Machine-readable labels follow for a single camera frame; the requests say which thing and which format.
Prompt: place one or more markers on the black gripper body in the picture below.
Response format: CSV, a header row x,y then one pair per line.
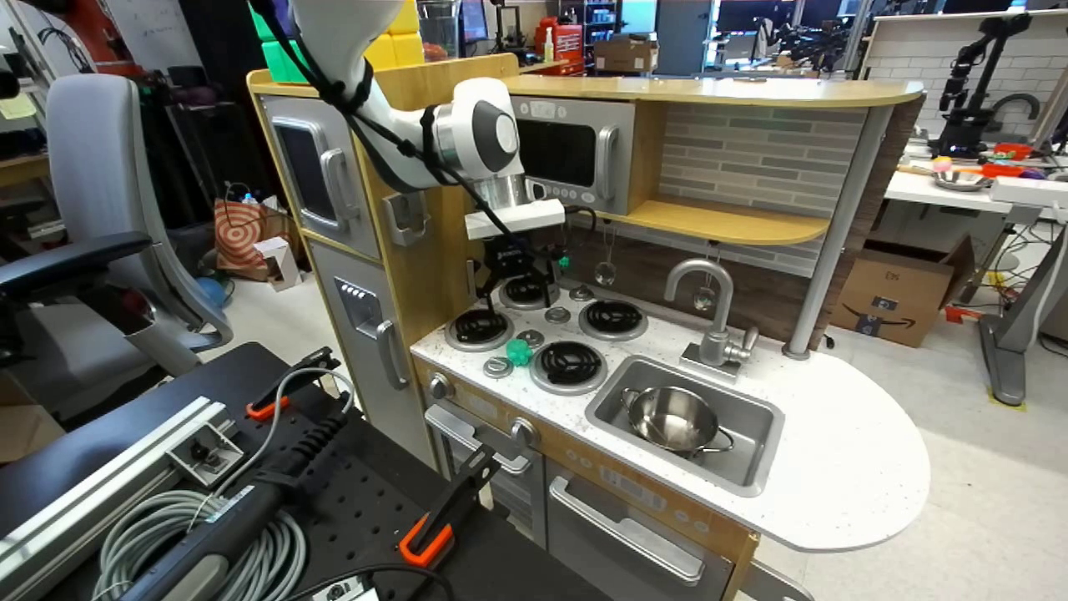
x,y
519,257

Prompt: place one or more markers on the small green toy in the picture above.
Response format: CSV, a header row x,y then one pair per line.
x,y
519,353

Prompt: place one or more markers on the black background robot arm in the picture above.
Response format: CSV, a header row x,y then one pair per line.
x,y
961,89

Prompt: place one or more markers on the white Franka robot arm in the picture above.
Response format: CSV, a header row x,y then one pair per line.
x,y
336,35

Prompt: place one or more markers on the silver toy microwave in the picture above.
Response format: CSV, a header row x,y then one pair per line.
x,y
554,151

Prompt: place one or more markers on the small steel pot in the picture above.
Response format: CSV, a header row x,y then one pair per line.
x,y
668,420

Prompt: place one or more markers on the silver toy faucet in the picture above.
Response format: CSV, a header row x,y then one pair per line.
x,y
724,334

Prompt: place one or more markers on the grey toy sink basin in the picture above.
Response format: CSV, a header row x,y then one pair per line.
x,y
746,447

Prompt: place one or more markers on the wooden toy kitchen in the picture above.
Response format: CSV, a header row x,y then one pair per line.
x,y
822,469

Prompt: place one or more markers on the black round stove burner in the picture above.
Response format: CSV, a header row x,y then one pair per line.
x,y
612,319
526,299
567,365
478,327

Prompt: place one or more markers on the round silver stove knob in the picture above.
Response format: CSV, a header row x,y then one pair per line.
x,y
559,314
533,334
498,365

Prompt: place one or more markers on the white plastic device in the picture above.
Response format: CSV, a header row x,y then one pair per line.
x,y
279,263

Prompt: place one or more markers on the yellow foam block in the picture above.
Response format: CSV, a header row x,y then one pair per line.
x,y
397,45

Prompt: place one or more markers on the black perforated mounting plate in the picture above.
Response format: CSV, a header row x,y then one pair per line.
x,y
369,502

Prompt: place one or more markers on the orange black bar clamp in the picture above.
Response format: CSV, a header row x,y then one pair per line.
x,y
428,545
268,409

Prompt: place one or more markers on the orange spiral pattern bag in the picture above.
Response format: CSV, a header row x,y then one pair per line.
x,y
237,237

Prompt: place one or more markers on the green foam block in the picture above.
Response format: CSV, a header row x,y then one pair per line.
x,y
270,55

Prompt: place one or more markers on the printed cardboard box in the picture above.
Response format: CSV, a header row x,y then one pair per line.
x,y
888,294

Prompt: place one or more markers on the white workbench with grey leg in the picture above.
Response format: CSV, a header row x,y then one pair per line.
x,y
947,191

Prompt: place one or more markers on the grey office chair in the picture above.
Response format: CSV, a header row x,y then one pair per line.
x,y
94,156

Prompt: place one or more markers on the silver corner bracket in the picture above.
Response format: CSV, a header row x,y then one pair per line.
x,y
207,457

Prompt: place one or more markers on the long aluminium extrusion rail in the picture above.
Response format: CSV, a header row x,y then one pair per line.
x,y
102,479

